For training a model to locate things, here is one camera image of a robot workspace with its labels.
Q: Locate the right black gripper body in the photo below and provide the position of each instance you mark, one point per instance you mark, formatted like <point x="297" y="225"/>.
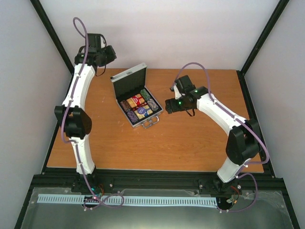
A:
<point x="181" y="106"/>

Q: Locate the purple poker chip stack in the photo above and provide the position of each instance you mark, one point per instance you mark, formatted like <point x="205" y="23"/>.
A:
<point x="132" y="116"/>

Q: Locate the green poker chip stack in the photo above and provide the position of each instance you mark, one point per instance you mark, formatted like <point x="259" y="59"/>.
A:
<point x="144" y="93"/>

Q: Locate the black aluminium frame rail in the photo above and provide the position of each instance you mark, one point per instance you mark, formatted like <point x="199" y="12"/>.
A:
<point x="118" y="180"/>

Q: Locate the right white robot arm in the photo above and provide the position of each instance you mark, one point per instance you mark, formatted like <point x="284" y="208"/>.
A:
<point x="244" y="139"/>

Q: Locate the red playing card deck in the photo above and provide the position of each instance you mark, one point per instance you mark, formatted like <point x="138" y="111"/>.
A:
<point x="135" y="100"/>

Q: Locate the blue small blind button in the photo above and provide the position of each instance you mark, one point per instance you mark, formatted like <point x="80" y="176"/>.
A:
<point x="141" y="110"/>

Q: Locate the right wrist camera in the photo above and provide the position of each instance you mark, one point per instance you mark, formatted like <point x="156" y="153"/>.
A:
<point x="182" y="86"/>

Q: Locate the light blue cable duct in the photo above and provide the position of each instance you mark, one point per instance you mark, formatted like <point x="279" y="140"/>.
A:
<point x="131" y="201"/>

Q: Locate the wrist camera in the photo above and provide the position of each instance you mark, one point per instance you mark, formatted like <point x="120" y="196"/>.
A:
<point x="96" y="40"/>
<point x="182" y="86"/>

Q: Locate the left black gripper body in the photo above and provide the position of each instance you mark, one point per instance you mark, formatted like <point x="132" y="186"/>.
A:
<point x="106" y="58"/>

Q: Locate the blue playing card deck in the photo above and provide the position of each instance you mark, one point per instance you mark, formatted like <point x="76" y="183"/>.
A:
<point x="142" y="116"/>

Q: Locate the brown poker chip stack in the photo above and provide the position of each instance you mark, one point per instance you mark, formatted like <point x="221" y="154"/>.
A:
<point x="126" y="107"/>

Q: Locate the aluminium poker case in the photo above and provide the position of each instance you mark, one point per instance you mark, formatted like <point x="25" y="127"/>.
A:
<point x="129" y="83"/>

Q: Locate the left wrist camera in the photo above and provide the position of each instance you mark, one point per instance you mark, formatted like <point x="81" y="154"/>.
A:
<point x="96" y="40"/>

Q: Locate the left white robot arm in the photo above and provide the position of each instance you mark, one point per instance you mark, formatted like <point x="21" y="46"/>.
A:
<point x="75" y="124"/>

